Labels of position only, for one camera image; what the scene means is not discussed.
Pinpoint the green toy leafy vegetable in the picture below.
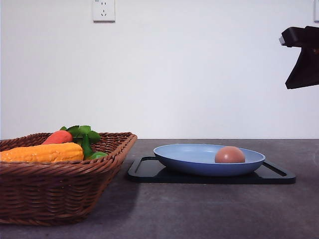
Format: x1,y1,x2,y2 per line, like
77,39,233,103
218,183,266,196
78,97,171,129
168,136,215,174
60,125,108,160

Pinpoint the white wall socket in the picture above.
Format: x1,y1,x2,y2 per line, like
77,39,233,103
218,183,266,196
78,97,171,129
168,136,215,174
92,0,116,23

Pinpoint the orange toy carrot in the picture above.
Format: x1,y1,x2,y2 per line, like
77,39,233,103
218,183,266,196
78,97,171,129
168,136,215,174
43,130,72,144

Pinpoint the brown egg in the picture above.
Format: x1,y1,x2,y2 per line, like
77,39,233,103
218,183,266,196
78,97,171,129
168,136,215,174
215,146,245,163

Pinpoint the brown wicker basket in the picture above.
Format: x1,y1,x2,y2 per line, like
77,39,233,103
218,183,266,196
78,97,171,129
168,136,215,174
0,132,137,226

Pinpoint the dark green rectangular tray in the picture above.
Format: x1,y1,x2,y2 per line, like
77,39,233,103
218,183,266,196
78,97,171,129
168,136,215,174
128,156,296,184

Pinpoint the orange toy corn cob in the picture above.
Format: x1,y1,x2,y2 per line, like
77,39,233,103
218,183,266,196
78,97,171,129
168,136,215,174
0,142,84,163

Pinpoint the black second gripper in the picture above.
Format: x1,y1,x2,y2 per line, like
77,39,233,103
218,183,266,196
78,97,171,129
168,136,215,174
279,26,319,89

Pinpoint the blue round plate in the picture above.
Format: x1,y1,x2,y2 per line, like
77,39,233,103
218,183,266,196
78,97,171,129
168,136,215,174
153,144,265,177

